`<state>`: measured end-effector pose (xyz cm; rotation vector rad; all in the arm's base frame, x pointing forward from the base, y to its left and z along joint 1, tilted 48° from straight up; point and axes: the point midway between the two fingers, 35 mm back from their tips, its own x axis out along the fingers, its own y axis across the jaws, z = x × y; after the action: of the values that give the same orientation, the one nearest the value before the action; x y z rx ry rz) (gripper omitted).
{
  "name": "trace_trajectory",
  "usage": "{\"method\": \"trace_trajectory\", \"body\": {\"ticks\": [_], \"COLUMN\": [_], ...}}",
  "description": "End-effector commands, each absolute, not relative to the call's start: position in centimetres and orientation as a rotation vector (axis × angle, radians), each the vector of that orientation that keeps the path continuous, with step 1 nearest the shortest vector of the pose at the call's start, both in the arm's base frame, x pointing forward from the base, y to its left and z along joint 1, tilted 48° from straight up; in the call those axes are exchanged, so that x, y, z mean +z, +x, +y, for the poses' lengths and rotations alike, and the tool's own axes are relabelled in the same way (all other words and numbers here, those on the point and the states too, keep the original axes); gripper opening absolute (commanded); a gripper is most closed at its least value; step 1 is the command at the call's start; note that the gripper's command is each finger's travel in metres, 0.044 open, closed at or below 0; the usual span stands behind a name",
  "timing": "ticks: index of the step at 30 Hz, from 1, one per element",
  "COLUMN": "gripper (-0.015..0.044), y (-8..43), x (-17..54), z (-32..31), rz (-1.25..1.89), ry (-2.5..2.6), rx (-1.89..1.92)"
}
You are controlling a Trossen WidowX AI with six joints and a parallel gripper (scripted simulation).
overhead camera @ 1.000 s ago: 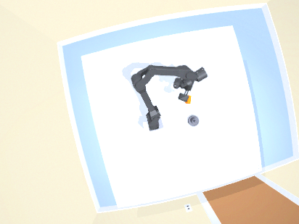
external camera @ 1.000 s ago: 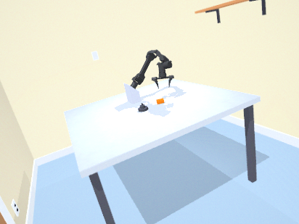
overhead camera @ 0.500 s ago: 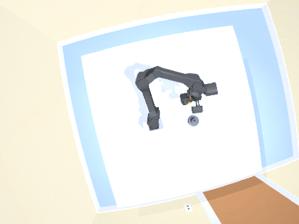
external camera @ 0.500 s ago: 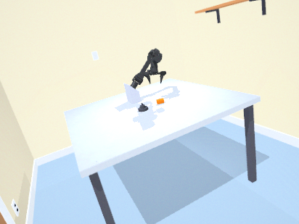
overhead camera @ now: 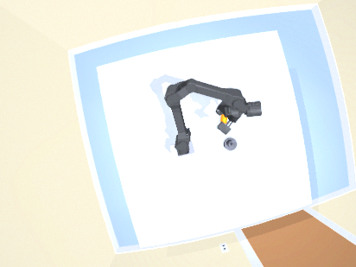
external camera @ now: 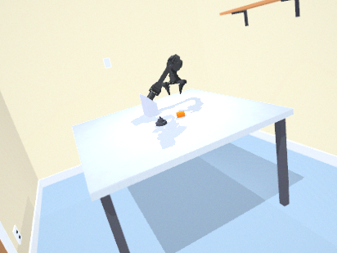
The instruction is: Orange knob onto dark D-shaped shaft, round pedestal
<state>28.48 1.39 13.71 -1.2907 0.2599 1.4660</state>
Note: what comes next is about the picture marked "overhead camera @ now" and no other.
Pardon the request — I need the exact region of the orange knob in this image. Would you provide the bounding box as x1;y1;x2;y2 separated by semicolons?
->
220;115;227;124

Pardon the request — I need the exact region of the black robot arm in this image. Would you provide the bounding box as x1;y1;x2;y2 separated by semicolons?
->
164;79;262;156

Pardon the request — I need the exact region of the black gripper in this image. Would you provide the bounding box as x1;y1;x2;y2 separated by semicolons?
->
217;115;239;135

